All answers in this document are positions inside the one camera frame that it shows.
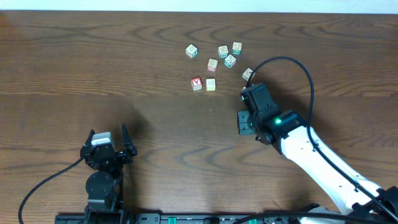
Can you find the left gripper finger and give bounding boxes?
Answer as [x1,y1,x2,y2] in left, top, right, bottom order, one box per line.
[122,124,134,151]
[84,129,95,146]

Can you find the wooden block brown drawing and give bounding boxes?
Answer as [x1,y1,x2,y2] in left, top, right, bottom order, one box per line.
[242,68,254,81]

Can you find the yellow-edged wooden block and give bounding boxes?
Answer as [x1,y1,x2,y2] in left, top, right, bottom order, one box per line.
[206,78,216,91]

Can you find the red letter A block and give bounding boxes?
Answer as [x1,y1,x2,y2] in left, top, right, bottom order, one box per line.
[191,77,203,91]

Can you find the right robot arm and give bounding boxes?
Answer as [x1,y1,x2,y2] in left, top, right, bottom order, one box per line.
[237,83,397,222]

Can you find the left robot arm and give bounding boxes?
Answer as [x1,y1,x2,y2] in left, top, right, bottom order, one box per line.
[80,125,137,224]

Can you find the wooden block teal front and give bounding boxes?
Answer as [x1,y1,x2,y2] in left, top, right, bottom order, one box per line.
[224,54,236,68]

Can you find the wooden block green number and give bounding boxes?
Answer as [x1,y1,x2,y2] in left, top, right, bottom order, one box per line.
[232,42,242,55]

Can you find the wooden block red number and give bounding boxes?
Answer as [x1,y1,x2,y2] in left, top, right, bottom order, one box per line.
[207,58,218,72]

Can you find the wooden block teal letter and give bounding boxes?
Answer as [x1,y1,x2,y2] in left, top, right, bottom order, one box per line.
[218,45,229,58]

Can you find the wooden block teal side far-left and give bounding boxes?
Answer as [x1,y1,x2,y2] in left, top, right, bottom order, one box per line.
[185,44,198,58]

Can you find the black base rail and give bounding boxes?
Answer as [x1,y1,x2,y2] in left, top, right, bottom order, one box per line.
[54,212,312,224]

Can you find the left black cable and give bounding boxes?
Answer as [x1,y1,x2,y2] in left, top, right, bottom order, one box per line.
[17,157,86,224]

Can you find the black cable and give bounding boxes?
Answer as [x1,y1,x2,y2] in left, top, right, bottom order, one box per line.
[17,157,86,224]
[231,56,398,224]

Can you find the right black cable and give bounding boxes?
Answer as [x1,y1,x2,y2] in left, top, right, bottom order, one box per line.
[231,56,398,224]

